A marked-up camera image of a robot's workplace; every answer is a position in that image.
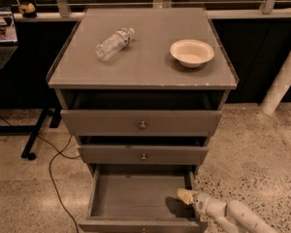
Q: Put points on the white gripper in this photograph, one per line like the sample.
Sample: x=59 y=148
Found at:
x=202 y=203

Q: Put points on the grey bottom drawer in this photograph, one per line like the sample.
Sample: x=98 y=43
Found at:
x=140 y=199

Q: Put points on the grey drawer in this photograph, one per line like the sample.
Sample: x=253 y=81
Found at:
x=177 y=155
x=141 y=122
x=140 y=199

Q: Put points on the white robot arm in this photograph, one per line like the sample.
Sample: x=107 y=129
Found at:
x=232 y=217

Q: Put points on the grey drawer cabinet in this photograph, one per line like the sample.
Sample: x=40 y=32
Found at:
x=144 y=75

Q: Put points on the grey middle drawer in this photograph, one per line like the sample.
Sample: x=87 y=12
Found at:
x=177 y=155

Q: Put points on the grey top drawer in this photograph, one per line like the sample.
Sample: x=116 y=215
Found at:
x=141 y=122

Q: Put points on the white paper bowl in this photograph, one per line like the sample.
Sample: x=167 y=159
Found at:
x=191 y=53

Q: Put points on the white pillar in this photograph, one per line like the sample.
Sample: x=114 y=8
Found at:
x=278 y=89

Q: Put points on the clear plastic water bottle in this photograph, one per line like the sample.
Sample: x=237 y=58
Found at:
x=118 y=41

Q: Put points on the laptop on side table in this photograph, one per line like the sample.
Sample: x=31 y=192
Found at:
x=8 y=37

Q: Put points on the yellow black object on ledge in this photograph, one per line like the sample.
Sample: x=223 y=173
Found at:
x=27 y=9

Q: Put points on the black side table frame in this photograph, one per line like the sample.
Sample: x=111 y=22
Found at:
x=32 y=130

